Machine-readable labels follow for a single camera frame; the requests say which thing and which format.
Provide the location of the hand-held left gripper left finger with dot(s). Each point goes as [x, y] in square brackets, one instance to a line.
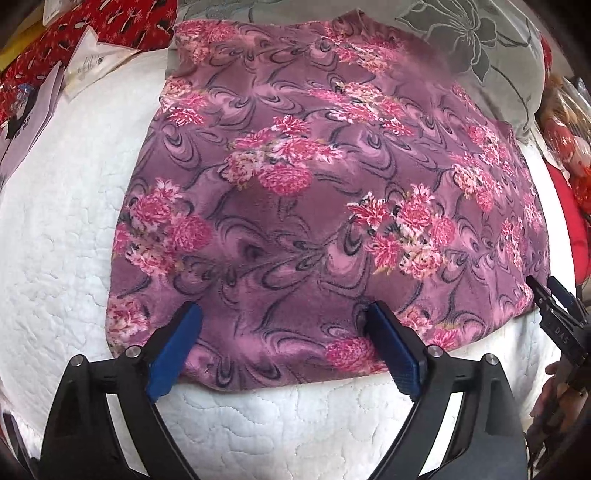
[178, 355]

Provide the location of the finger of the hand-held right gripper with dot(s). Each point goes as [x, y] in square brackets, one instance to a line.
[538, 295]
[565, 297]

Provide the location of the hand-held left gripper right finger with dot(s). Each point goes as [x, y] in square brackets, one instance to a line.
[392, 355]

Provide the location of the purple floral shirt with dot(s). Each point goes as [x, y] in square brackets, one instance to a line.
[300, 230]

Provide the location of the person's right hand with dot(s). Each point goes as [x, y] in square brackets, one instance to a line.
[547, 378]

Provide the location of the plain red cloth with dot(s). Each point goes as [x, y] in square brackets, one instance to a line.
[582, 240]

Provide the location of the clear plastic bag of plush toys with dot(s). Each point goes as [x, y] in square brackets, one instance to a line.
[565, 129]

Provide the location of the white quilted mattress cover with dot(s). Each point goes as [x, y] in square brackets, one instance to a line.
[60, 230]

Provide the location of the grey floral pillow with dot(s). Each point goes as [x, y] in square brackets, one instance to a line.
[485, 69]

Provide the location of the white bag with cartoon print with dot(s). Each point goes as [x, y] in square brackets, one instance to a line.
[32, 115]

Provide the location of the white paper package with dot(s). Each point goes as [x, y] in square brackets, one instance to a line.
[87, 60]

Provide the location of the red printed blanket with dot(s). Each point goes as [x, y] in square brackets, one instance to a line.
[115, 23]

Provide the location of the yellow cardboard box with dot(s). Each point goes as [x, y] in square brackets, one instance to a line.
[9, 48]

